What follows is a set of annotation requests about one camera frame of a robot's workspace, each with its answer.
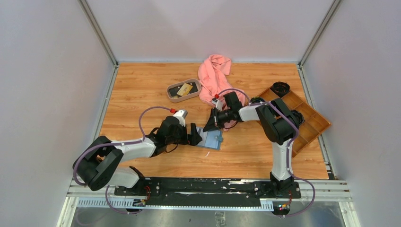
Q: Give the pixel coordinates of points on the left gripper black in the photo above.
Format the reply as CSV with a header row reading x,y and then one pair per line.
x,y
195,138

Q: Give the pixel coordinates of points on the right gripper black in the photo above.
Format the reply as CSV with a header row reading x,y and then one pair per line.
x,y
211,125

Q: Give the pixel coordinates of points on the blue leather card holder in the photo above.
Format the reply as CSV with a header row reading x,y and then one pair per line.
x,y
210,139

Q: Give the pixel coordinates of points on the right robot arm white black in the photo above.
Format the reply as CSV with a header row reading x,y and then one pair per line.
x,y
280,127

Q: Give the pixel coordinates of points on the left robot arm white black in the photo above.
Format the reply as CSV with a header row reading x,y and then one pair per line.
x,y
98,166

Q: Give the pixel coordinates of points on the gold card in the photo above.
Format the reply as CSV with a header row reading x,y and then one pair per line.
x,y
185,89

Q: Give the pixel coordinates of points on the black card left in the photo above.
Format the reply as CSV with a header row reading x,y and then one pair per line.
x,y
173,92

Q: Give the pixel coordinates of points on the pink oval tray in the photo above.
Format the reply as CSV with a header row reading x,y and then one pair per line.
x,y
195,91

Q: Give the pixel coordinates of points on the pink cloth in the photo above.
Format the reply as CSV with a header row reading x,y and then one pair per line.
x,y
212,77

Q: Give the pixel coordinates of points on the black tape roll upper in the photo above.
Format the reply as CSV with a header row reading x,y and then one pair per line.
x,y
280,88

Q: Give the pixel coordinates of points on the wooden compartment tray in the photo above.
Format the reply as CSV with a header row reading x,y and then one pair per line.
x,y
313,123

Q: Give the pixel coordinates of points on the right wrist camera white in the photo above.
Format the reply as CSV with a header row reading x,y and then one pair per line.
x,y
219,105

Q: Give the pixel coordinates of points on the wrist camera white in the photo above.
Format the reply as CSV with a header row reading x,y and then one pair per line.
x,y
181,115
219,105

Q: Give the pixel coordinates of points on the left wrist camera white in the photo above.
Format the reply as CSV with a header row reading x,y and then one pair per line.
x,y
181,115

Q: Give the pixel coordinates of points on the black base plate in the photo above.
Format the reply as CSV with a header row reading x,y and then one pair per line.
x,y
208,192

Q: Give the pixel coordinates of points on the aluminium rail frame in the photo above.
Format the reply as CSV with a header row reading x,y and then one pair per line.
x,y
322,203

